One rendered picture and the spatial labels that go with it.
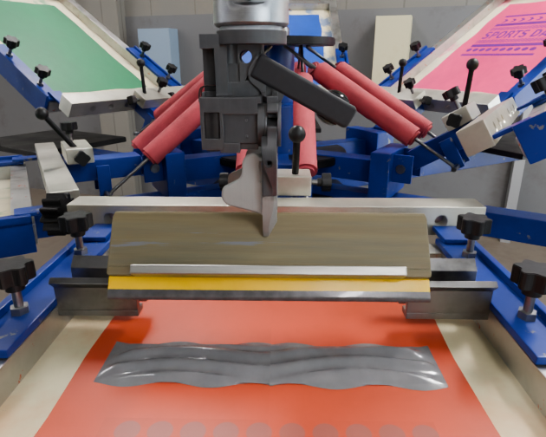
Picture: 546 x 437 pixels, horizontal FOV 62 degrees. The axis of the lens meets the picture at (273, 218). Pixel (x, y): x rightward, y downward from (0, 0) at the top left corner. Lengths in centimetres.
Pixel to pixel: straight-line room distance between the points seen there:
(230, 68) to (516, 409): 43
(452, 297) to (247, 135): 30
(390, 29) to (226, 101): 292
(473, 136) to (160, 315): 60
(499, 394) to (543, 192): 325
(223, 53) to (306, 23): 203
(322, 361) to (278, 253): 12
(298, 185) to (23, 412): 51
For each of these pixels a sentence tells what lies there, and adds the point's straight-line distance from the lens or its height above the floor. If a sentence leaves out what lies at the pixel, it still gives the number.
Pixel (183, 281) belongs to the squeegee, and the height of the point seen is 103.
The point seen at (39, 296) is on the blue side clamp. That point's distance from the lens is 61.
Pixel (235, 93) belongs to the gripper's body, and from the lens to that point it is 48.
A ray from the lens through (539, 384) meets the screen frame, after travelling 52.
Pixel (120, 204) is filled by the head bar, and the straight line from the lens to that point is 78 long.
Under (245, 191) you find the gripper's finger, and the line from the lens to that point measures 48.
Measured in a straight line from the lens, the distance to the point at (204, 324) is 58.
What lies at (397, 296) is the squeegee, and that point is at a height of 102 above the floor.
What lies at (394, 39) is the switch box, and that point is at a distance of 334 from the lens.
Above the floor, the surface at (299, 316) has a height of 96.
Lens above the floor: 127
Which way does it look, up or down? 19 degrees down
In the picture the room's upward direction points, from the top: straight up
